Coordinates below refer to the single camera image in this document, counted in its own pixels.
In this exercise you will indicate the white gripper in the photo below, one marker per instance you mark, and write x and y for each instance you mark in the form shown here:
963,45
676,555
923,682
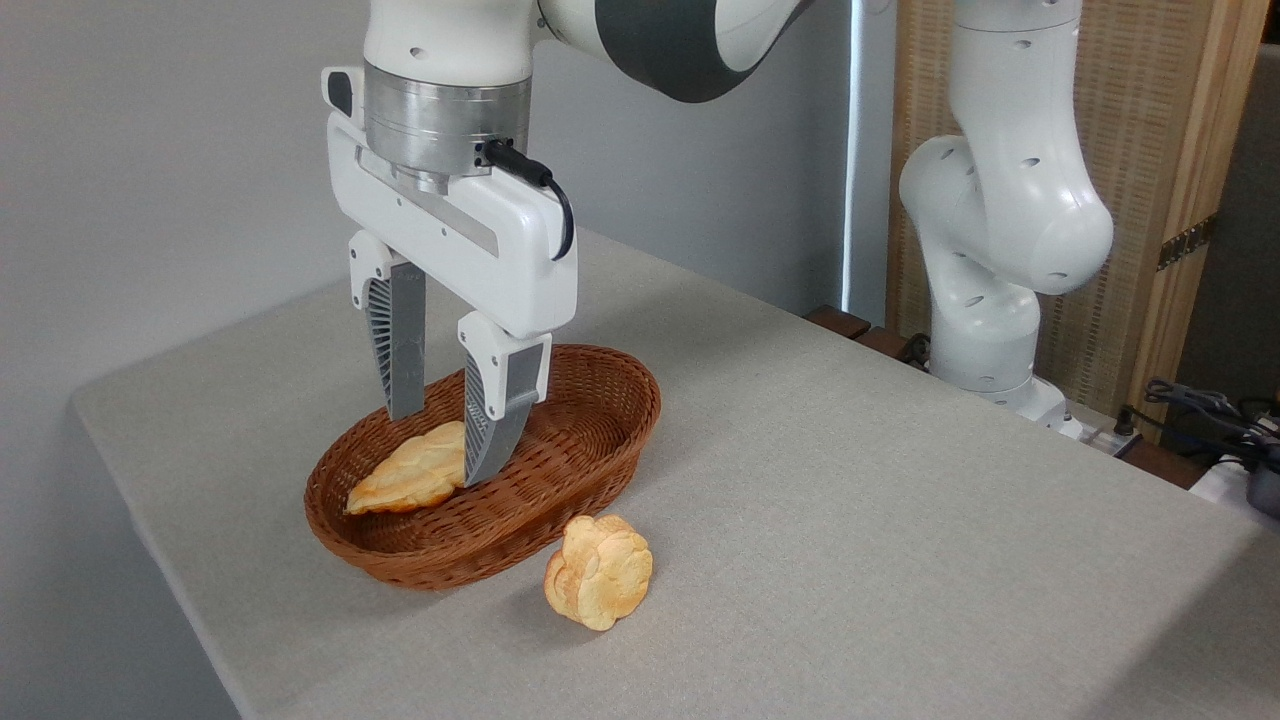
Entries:
520,260

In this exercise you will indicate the long twisted bread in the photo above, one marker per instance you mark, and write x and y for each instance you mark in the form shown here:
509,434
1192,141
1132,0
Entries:
415,475

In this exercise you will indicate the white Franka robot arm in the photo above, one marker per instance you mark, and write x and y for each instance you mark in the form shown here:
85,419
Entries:
1000,200

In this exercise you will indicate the brown wicker basket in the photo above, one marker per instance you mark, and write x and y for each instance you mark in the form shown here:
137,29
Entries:
560,460

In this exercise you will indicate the round knotted bread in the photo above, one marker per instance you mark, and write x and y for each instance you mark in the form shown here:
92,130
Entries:
600,572

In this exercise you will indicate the wooden rattan screen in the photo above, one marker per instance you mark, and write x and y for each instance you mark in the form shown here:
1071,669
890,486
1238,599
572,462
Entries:
1150,120

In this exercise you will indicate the brass hinge strip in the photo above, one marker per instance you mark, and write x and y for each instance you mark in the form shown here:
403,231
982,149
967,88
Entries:
1187,243

